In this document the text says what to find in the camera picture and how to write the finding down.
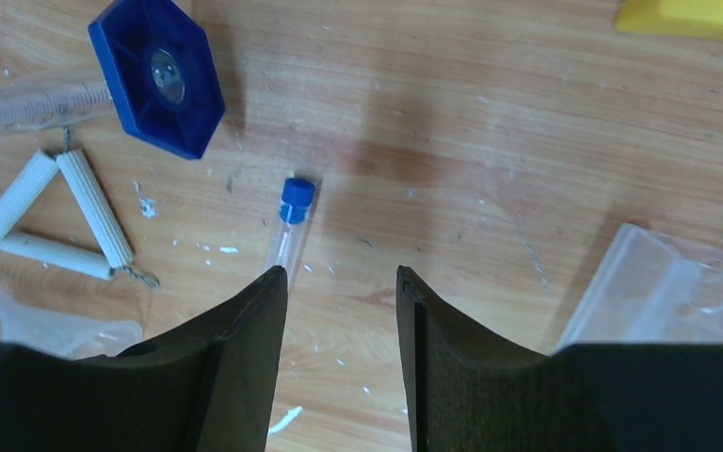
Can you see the yellow test tube rack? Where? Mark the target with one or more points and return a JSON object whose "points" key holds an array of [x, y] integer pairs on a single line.
{"points": [[702, 19]]}

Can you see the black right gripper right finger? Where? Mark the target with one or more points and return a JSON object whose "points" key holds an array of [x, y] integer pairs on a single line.
{"points": [[471, 389]]}

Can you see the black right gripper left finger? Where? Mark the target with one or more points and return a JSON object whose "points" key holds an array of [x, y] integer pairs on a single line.
{"points": [[206, 385]]}

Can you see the blue-capped tube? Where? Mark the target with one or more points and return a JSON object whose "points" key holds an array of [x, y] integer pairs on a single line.
{"points": [[289, 236]]}

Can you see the white clay triangle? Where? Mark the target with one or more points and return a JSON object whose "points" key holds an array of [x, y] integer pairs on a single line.
{"points": [[55, 212]]}

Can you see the syringe with blue base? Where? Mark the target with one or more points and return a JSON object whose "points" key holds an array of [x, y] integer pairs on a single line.
{"points": [[155, 71]]}

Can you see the clear plastic funnel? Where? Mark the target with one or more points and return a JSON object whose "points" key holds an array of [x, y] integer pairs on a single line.
{"points": [[64, 335]]}

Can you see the clear well plate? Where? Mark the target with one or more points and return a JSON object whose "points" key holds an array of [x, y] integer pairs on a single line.
{"points": [[651, 288]]}

